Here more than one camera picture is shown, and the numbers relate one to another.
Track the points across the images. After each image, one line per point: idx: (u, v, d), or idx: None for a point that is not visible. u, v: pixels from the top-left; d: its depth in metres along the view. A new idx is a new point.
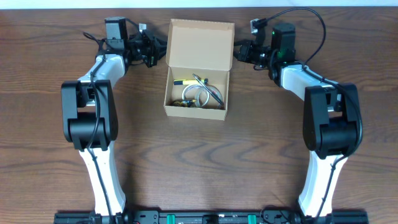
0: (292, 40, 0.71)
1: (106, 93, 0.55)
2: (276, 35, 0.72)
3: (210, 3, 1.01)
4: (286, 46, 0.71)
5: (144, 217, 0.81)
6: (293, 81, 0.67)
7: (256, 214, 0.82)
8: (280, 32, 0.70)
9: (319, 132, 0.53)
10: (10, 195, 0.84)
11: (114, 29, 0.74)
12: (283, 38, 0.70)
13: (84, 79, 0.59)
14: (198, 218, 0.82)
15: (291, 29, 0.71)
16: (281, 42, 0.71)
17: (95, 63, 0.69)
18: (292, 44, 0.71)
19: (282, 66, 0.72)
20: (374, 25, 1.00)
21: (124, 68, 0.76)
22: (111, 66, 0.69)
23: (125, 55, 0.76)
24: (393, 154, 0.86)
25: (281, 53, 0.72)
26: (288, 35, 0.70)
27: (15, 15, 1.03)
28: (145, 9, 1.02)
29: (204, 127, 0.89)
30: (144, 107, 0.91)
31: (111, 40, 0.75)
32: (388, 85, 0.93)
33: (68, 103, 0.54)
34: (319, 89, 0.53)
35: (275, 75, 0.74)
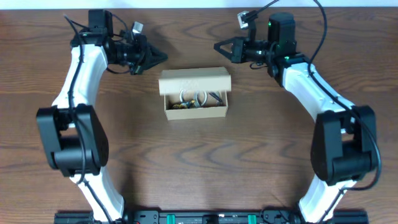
0: (291, 28, 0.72)
1: (89, 124, 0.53)
2: (274, 26, 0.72)
3: (210, 4, 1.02)
4: (285, 38, 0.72)
5: (144, 218, 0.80)
6: (300, 88, 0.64)
7: (256, 214, 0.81)
8: (278, 22, 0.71)
9: (330, 165, 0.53)
10: (9, 195, 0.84)
11: (97, 18, 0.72)
12: (282, 28, 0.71)
13: (61, 101, 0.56)
14: (198, 218, 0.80)
15: (289, 19, 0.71)
16: (280, 32, 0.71)
17: (71, 68, 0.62)
18: (291, 35, 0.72)
19: (285, 66, 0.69)
20: (373, 25, 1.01)
21: (107, 61, 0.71)
22: (89, 69, 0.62)
23: (106, 39, 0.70)
24: (393, 154, 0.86)
25: (280, 46, 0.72)
26: (286, 24, 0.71)
27: (16, 15, 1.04)
28: (145, 10, 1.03)
29: (204, 127, 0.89)
30: (145, 107, 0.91)
31: (92, 29, 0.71)
32: (388, 86, 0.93)
33: (47, 135, 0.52)
34: (331, 119, 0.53)
35: (275, 72, 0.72)
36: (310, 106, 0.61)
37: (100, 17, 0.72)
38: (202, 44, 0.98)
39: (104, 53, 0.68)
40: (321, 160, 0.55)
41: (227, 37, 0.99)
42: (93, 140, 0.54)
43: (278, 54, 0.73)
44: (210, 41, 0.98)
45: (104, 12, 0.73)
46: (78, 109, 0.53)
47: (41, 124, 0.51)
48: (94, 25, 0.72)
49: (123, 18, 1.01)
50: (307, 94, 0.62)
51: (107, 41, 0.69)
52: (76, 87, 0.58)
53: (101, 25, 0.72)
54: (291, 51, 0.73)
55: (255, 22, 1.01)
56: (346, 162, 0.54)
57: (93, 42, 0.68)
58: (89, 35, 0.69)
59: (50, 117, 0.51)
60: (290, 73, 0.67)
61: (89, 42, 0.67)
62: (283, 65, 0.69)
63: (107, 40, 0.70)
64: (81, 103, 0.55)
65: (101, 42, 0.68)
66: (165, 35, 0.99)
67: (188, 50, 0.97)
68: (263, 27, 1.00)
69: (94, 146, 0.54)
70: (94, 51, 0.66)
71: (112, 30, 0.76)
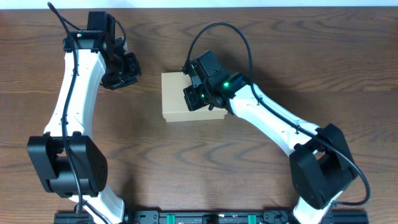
0: (212, 59, 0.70)
1: (80, 153, 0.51)
2: (196, 64, 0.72)
3: (211, 3, 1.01)
4: (212, 70, 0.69)
5: (144, 217, 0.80)
6: (260, 123, 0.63)
7: (256, 214, 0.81)
8: (196, 59, 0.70)
9: (319, 196, 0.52)
10: (9, 195, 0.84)
11: (99, 19, 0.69)
12: (203, 63, 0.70)
13: (53, 126, 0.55)
14: (198, 218, 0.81)
15: (206, 53, 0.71)
16: (202, 66, 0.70)
17: (67, 81, 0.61)
18: (216, 64, 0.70)
19: (229, 96, 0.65)
20: (374, 25, 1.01)
21: (104, 65, 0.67)
22: (84, 83, 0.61)
23: (102, 40, 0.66)
24: (394, 154, 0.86)
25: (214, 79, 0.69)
26: (205, 56, 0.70)
27: (15, 15, 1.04)
28: (145, 9, 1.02)
29: (204, 127, 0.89)
30: (144, 108, 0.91)
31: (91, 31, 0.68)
32: (388, 85, 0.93)
33: (40, 164, 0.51)
34: (306, 157, 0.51)
35: (220, 102, 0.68)
36: (280, 139, 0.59)
37: (102, 20, 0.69)
38: (202, 44, 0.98)
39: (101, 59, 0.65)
40: (308, 193, 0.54)
41: (227, 38, 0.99)
42: (87, 164, 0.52)
43: (213, 86, 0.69)
44: (209, 42, 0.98)
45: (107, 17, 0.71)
46: (71, 139, 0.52)
47: (33, 154, 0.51)
48: (94, 27, 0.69)
49: (122, 18, 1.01)
50: (268, 127, 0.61)
51: (105, 42, 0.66)
52: (71, 109, 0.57)
53: (102, 27, 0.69)
54: (226, 76, 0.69)
55: (255, 22, 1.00)
56: (333, 186, 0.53)
57: (89, 45, 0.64)
58: (84, 35, 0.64)
59: (41, 147, 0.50)
60: (239, 108, 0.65)
61: (84, 46, 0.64)
62: (227, 96, 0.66)
63: (106, 40, 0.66)
64: (76, 132, 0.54)
65: (97, 46, 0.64)
66: (165, 36, 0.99)
67: (188, 51, 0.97)
68: (263, 27, 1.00)
69: (87, 169, 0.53)
70: (90, 60, 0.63)
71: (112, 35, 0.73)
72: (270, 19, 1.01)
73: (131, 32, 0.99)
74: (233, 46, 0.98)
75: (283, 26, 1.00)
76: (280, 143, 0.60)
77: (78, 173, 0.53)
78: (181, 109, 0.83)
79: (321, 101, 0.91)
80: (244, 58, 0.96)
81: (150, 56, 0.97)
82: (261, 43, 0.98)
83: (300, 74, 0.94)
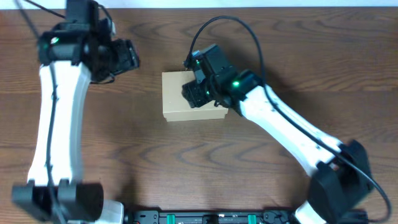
0: (219, 55, 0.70)
1: (71, 203, 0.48)
2: (202, 60, 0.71)
3: (211, 3, 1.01)
4: (219, 67, 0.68)
5: (144, 217, 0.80)
6: (272, 129, 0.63)
7: (256, 214, 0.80)
8: (203, 55, 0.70)
9: (336, 214, 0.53)
10: (9, 195, 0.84)
11: (78, 10, 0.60)
12: (209, 58, 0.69)
13: (38, 170, 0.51)
14: (198, 218, 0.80)
15: (212, 48, 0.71)
16: (208, 62, 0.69)
17: (46, 107, 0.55)
18: (222, 60, 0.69)
19: (238, 98, 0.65)
20: (374, 25, 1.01)
21: (89, 75, 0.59)
22: (67, 111, 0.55)
23: (84, 40, 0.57)
24: (395, 154, 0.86)
25: (221, 77, 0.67)
26: (212, 52, 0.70)
27: (15, 15, 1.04)
28: (145, 9, 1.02)
29: (204, 127, 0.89)
30: (144, 109, 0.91)
31: (71, 25, 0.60)
32: (388, 86, 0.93)
33: (30, 211, 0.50)
34: (329, 178, 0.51)
35: (228, 101, 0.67)
36: (296, 150, 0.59)
37: (83, 9, 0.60)
38: (202, 44, 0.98)
39: (85, 73, 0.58)
40: (324, 208, 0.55)
41: (227, 38, 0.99)
42: (79, 210, 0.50)
43: (220, 83, 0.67)
44: (210, 42, 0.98)
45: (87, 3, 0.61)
46: (59, 189, 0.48)
47: (20, 204, 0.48)
48: (73, 19, 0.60)
49: (123, 18, 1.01)
50: (285, 139, 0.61)
51: (87, 43, 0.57)
52: (56, 148, 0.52)
53: (83, 18, 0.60)
54: (233, 73, 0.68)
55: (255, 22, 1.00)
56: (350, 203, 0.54)
57: (69, 48, 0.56)
58: (60, 40, 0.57)
59: (28, 200, 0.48)
60: (250, 112, 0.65)
61: (64, 50, 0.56)
62: (236, 96, 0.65)
63: (88, 41, 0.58)
64: (63, 179, 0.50)
65: (78, 51, 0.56)
66: (165, 36, 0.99)
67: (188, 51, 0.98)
68: (263, 27, 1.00)
69: (81, 211, 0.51)
70: (71, 78, 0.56)
71: (97, 23, 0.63)
72: (271, 20, 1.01)
73: (131, 32, 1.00)
74: (233, 46, 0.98)
75: (283, 26, 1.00)
76: (298, 154, 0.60)
77: (71, 214, 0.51)
78: (182, 109, 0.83)
79: (321, 102, 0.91)
80: (244, 58, 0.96)
81: (150, 56, 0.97)
82: (261, 43, 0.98)
83: (300, 74, 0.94)
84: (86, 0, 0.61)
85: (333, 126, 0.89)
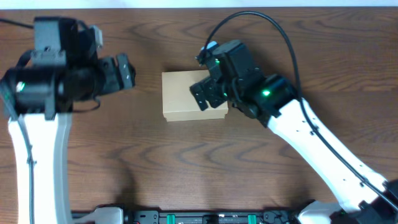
0: (242, 55, 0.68)
1: None
2: (224, 60, 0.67)
3: (211, 3, 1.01)
4: (242, 70, 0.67)
5: (144, 218, 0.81)
6: (306, 152, 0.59)
7: (256, 214, 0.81)
8: (226, 54, 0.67)
9: None
10: (10, 195, 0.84)
11: (48, 33, 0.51)
12: (232, 59, 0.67)
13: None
14: (198, 218, 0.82)
15: (236, 48, 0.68)
16: (232, 63, 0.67)
17: (20, 169, 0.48)
18: (246, 62, 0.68)
19: (268, 111, 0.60)
20: (374, 25, 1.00)
21: (65, 118, 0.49)
22: (48, 172, 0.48)
23: (57, 78, 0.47)
24: (393, 154, 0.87)
25: (244, 81, 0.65)
26: (235, 52, 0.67)
27: (13, 15, 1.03)
28: (144, 9, 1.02)
29: (204, 127, 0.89)
30: (144, 109, 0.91)
31: (42, 55, 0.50)
32: (388, 86, 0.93)
33: None
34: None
35: (254, 111, 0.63)
36: (335, 181, 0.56)
37: (56, 35, 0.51)
38: (202, 45, 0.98)
39: (63, 121, 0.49)
40: None
41: (227, 38, 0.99)
42: None
43: (245, 89, 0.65)
44: None
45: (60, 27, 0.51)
46: None
47: None
48: (46, 47, 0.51)
49: (122, 18, 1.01)
50: (323, 168, 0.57)
51: (61, 83, 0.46)
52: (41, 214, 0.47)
53: (58, 46, 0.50)
54: (259, 78, 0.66)
55: (255, 22, 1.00)
56: None
57: (37, 91, 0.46)
58: (27, 80, 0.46)
59: None
60: (283, 129, 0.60)
61: (30, 94, 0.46)
62: (263, 107, 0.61)
63: (63, 80, 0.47)
64: None
65: (47, 94, 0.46)
66: (165, 36, 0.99)
67: (188, 51, 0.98)
68: (263, 27, 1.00)
69: None
70: (47, 135, 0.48)
71: (69, 49, 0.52)
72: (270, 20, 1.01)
73: (131, 32, 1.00)
74: None
75: (283, 26, 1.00)
76: (336, 185, 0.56)
77: None
78: (181, 109, 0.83)
79: (321, 102, 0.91)
80: None
81: (150, 56, 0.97)
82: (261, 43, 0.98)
83: (300, 74, 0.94)
84: (60, 22, 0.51)
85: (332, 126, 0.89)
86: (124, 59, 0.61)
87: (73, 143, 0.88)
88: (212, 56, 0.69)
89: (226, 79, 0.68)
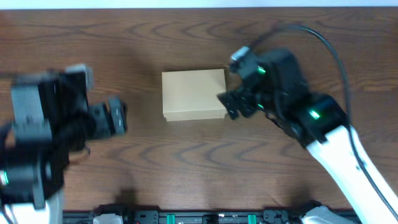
0: (291, 67, 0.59)
1: None
2: (270, 69, 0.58)
3: (211, 3, 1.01)
4: (289, 83, 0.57)
5: (144, 218, 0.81)
6: (351, 185, 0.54)
7: (256, 214, 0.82)
8: (273, 65, 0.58)
9: None
10: None
11: (30, 102, 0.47)
12: (282, 72, 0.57)
13: None
14: (198, 218, 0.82)
15: (286, 58, 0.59)
16: (280, 74, 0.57)
17: None
18: (295, 76, 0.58)
19: (316, 135, 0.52)
20: (374, 25, 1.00)
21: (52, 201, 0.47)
22: None
23: (43, 160, 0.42)
24: (394, 154, 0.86)
25: (290, 99, 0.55)
26: (283, 63, 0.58)
27: (13, 15, 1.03)
28: (144, 9, 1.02)
29: (204, 127, 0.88)
30: (144, 109, 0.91)
31: (25, 127, 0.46)
32: (388, 85, 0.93)
33: None
34: None
35: (297, 130, 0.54)
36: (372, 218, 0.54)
37: (38, 107, 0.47)
38: (202, 45, 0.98)
39: (55, 205, 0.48)
40: None
41: (227, 38, 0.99)
42: None
43: (289, 107, 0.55)
44: (209, 42, 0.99)
45: (40, 96, 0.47)
46: None
47: None
48: (28, 119, 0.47)
49: (122, 18, 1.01)
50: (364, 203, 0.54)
51: (48, 163, 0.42)
52: None
53: (39, 116, 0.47)
54: (305, 94, 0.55)
55: (255, 22, 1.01)
56: None
57: (21, 178, 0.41)
58: (9, 170, 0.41)
59: None
60: (329, 158, 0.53)
61: (14, 182, 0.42)
62: (310, 129, 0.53)
63: (50, 161, 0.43)
64: None
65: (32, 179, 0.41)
66: (165, 36, 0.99)
67: (188, 51, 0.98)
68: (263, 27, 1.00)
69: None
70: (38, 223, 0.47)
71: (53, 119, 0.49)
72: (270, 20, 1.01)
73: (131, 32, 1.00)
74: (233, 46, 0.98)
75: (283, 26, 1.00)
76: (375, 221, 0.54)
77: None
78: (181, 108, 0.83)
79: None
80: None
81: (150, 56, 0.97)
82: (261, 43, 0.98)
83: None
84: (40, 90, 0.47)
85: None
86: (115, 104, 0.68)
87: None
88: (256, 65, 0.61)
89: (267, 88, 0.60)
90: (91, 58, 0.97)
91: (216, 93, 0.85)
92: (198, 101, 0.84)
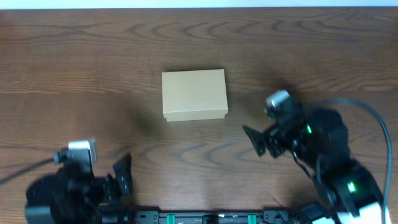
0: (342, 137, 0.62)
1: None
2: (321, 133, 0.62)
3: (211, 3, 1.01)
4: (336, 150, 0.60)
5: (144, 218, 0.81)
6: None
7: (256, 214, 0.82)
8: (324, 130, 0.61)
9: None
10: (9, 195, 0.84)
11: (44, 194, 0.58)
12: (331, 140, 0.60)
13: None
14: (198, 218, 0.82)
15: (339, 127, 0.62)
16: (331, 140, 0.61)
17: None
18: (342, 145, 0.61)
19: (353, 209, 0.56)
20: (374, 25, 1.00)
21: None
22: None
23: None
24: (395, 154, 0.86)
25: (332, 163, 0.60)
26: (337, 130, 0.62)
27: (14, 15, 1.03)
28: (145, 9, 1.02)
29: (204, 127, 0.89)
30: (144, 109, 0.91)
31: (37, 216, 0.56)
32: (388, 86, 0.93)
33: None
34: None
35: (332, 199, 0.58)
36: None
37: (49, 220, 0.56)
38: (202, 45, 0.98)
39: None
40: None
41: (227, 38, 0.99)
42: None
43: (330, 170, 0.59)
44: (210, 42, 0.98)
45: (52, 209, 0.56)
46: None
47: None
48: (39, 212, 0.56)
49: (122, 19, 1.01)
50: None
51: None
52: None
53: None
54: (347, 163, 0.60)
55: (255, 22, 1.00)
56: None
57: None
58: None
59: None
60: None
61: None
62: (347, 201, 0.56)
63: None
64: None
65: None
66: (165, 36, 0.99)
67: (188, 51, 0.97)
68: (263, 27, 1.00)
69: None
70: None
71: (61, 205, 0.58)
72: (270, 20, 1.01)
73: (131, 32, 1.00)
74: (234, 46, 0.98)
75: (283, 26, 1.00)
76: None
77: None
78: (181, 108, 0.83)
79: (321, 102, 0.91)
80: (244, 58, 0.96)
81: (150, 56, 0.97)
82: (261, 44, 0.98)
83: (300, 74, 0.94)
84: (51, 205, 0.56)
85: None
86: (122, 172, 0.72)
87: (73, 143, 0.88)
88: (294, 115, 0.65)
89: (308, 146, 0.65)
90: (91, 58, 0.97)
91: (216, 93, 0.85)
92: (198, 102, 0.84)
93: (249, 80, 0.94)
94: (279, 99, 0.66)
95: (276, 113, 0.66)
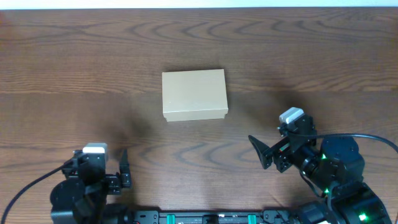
0: (359, 167, 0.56)
1: None
2: (331, 161, 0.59)
3: (211, 3, 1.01)
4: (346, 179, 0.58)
5: (144, 217, 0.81)
6: None
7: (256, 214, 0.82)
8: (339, 160, 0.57)
9: None
10: (10, 195, 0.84)
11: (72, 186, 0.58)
12: (346, 172, 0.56)
13: None
14: (198, 218, 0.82)
15: (356, 158, 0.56)
16: (344, 172, 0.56)
17: None
18: (356, 174, 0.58)
19: None
20: (374, 25, 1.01)
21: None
22: None
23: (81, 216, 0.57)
24: (395, 154, 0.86)
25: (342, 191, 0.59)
26: (354, 161, 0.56)
27: (14, 15, 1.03)
28: (145, 10, 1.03)
29: (204, 127, 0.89)
30: (144, 109, 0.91)
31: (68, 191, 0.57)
32: (388, 86, 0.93)
33: None
34: None
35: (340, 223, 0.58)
36: None
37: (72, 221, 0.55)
38: (203, 44, 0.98)
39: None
40: None
41: (227, 38, 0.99)
42: None
43: (340, 196, 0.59)
44: (210, 42, 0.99)
45: (73, 210, 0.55)
46: None
47: None
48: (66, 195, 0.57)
49: (123, 19, 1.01)
50: None
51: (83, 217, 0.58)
52: None
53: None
54: (357, 190, 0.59)
55: (255, 22, 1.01)
56: None
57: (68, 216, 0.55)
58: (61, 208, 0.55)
59: None
60: None
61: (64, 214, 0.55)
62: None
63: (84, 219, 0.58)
64: None
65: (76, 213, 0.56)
66: (166, 36, 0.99)
67: (188, 51, 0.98)
68: (263, 27, 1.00)
69: None
70: None
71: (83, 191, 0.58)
72: (270, 20, 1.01)
73: (132, 32, 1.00)
74: (234, 46, 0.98)
75: (283, 26, 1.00)
76: None
77: None
78: (181, 108, 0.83)
79: (320, 102, 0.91)
80: (244, 58, 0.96)
81: (149, 56, 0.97)
82: (261, 43, 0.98)
83: (300, 74, 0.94)
84: (73, 208, 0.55)
85: (333, 126, 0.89)
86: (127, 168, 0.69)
87: (73, 143, 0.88)
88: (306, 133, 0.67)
89: (319, 167, 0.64)
90: (91, 58, 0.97)
91: (216, 93, 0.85)
92: (198, 102, 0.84)
93: (249, 80, 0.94)
94: (293, 117, 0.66)
95: (290, 131, 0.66)
